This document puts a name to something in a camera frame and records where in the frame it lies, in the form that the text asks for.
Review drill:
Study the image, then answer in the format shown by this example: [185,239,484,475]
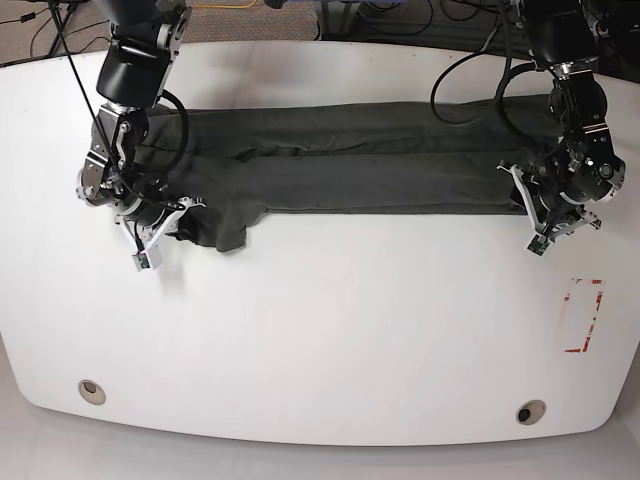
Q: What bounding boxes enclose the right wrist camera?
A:
[132,245,162,272]

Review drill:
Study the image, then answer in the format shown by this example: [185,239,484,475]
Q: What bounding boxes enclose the yellow cable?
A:
[192,0,257,12]

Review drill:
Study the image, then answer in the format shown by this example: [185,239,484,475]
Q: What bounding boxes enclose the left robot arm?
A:
[495,1,626,256]

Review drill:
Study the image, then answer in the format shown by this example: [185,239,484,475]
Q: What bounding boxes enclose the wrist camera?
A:
[132,245,162,272]
[527,234,554,257]

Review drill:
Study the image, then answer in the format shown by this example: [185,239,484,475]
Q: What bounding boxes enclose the right table grommet hole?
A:
[516,399,546,426]

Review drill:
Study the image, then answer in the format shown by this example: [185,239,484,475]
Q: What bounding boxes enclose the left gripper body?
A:
[497,162,602,245]

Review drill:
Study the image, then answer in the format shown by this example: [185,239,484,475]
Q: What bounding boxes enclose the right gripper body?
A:
[115,197,205,253]

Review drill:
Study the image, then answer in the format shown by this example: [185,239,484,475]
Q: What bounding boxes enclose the red tape rectangle marking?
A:
[557,278,605,354]

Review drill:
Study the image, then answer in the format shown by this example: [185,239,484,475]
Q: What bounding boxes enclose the dark grey t-shirt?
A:
[168,100,535,252]

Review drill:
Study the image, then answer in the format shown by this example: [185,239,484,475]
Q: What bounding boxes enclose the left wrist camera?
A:
[527,234,554,257]

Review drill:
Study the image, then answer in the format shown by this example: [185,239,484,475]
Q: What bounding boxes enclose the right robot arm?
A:
[76,1,203,269]

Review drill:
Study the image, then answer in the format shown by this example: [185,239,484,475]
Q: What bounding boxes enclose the table grommet hole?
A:
[78,380,106,406]
[516,399,546,426]

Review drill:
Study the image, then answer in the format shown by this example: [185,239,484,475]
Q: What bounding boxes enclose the black tripod stand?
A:
[29,1,82,59]

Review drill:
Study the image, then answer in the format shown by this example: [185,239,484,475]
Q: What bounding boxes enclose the left table grommet hole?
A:
[78,380,106,406]

